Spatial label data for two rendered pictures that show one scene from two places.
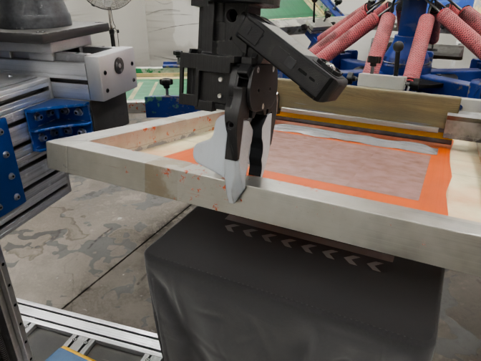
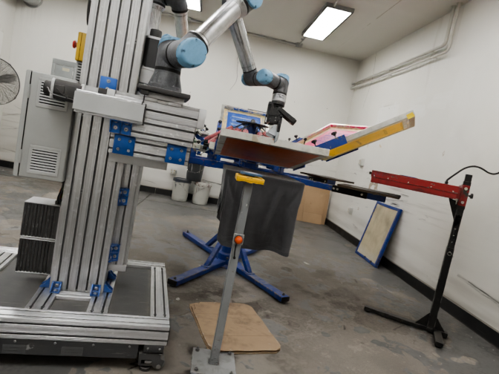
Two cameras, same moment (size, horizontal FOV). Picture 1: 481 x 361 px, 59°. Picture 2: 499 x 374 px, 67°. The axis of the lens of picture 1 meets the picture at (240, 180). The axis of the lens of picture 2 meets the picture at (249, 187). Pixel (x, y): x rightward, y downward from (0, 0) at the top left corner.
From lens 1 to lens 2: 1.68 m
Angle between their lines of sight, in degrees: 38
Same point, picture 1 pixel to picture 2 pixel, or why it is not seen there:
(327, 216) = (293, 145)
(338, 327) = (284, 182)
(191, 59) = (270, 113)
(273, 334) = (266, 189)
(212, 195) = (269, 141)
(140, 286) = not seen: hidden behind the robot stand
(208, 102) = (272, 121)
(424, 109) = not seen: hidden behind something
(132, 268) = not seen: hidden behind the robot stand
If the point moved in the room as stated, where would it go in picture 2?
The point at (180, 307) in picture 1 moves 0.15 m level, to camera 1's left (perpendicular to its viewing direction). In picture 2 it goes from (235, 188) to (211, 185)
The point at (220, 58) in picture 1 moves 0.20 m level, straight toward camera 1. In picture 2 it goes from (276, 113) to (302, 114)
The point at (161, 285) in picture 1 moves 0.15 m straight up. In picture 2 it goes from (229, 181) to (235, 153)
